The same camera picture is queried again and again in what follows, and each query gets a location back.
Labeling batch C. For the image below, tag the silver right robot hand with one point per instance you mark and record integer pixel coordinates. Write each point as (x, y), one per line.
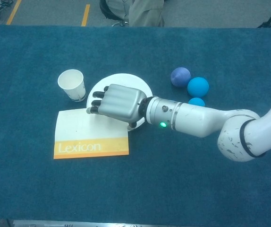
(121, 101)

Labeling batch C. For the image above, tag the white paper plate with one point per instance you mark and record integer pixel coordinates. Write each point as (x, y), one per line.
(126, 79)

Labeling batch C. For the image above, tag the white orange Lexicon book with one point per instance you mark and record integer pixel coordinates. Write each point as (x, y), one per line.
(78, 127)

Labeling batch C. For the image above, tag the white paper cup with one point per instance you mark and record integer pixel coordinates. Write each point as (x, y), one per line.
(70, 81)

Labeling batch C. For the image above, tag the purple blue ball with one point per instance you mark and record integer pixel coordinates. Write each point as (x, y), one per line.
(179, 76)

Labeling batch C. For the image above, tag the small cyan ball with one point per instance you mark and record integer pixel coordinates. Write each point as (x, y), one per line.
(196, 101)

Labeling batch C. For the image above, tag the large cyan ball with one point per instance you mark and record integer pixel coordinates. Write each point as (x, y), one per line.
(198, 87)

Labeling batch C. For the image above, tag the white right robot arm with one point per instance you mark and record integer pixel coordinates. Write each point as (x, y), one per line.
(197, 118)

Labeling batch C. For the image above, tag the teal carpet table cover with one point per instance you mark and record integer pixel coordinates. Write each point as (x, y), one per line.
(149, 184)

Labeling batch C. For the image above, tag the seated person khaki trousers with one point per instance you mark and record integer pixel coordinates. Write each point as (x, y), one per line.
(147, 14)

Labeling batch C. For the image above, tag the black stool chrome base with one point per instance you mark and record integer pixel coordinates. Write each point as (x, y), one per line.
(104, 10)

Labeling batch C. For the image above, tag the yellow floor tape strip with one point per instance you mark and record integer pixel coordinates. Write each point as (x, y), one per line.
(14, 11)

